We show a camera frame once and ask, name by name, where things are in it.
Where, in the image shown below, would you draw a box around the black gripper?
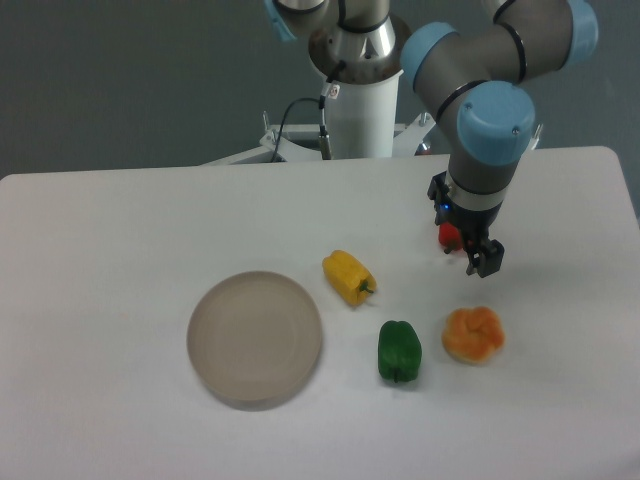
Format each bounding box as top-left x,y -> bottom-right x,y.
427,172 -> 504,278

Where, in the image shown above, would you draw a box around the red bell pepper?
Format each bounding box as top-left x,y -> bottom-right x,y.
438,222 -> 463,254

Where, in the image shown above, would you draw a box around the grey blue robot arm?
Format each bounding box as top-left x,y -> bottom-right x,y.
265,1 -> 599,277

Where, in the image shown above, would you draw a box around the yellow bell pepper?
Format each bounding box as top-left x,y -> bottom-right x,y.
322,250 -> 377,307

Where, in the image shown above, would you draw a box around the green bell pepper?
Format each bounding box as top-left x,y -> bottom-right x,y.
377,320 -> 422,383

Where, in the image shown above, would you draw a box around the orange knotted bread roll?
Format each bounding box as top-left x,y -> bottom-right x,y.
441,306 -> 506,365

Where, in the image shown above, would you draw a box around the beige round plate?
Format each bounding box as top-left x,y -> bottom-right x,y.
186,271 -> 323,408

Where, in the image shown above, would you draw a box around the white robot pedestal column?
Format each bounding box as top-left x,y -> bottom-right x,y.
307,12 -> 409,160

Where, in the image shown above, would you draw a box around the black cable with connector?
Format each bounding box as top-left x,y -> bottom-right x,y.
270,59 -> 348,164

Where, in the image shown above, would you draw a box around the white metal base frame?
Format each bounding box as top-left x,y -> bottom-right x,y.
199,110 -> 544,167

